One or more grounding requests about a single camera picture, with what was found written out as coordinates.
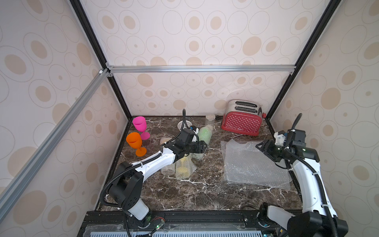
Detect clear bubble wrap sheet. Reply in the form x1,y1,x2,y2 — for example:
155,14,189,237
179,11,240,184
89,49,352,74
221,139,292,190

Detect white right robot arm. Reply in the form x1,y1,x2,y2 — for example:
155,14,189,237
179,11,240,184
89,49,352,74
256,128,348,237

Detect white perforated strainer bowl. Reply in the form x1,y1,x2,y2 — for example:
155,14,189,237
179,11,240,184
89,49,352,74
177,120,192,130

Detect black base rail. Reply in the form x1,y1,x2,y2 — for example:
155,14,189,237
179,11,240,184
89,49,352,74
78,209,280,237

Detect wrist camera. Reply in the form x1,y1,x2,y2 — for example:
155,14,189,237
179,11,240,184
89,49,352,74
274,130,287,146
190,126,199,134

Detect pink plastic wine glass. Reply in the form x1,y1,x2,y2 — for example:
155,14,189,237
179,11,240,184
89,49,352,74
132,116,150,140

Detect green glass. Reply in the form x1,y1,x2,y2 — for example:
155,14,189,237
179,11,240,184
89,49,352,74
191,124,213,161

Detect orange glass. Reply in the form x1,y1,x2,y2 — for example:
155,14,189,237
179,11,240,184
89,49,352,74
126,132,147,157

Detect red polka dot toaster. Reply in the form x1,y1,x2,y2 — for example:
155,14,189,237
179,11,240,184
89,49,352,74
221,99,266,136

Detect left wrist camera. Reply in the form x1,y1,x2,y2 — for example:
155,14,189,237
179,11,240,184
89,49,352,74
190,126,199,134

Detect clear jar with powder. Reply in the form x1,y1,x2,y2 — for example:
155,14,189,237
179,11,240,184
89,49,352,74
205,114,216,126

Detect beige glass in bubble wrap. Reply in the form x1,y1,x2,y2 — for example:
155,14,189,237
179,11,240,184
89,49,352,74
160,137,172,145

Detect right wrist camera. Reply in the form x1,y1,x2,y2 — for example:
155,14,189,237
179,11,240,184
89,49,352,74
274,130,287,146

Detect left diagonal aluminium frame bar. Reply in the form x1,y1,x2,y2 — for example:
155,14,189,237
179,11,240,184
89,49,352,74
1,68,110,221

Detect yellow glass in bubble wrap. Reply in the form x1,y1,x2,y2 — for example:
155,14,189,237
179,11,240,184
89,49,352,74
175,156,196,179

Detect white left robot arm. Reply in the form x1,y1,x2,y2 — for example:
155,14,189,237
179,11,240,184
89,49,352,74
100,126,208,226

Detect horizontal aluminium frame bar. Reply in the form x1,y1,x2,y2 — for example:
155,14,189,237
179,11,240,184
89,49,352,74
109,65,296,73

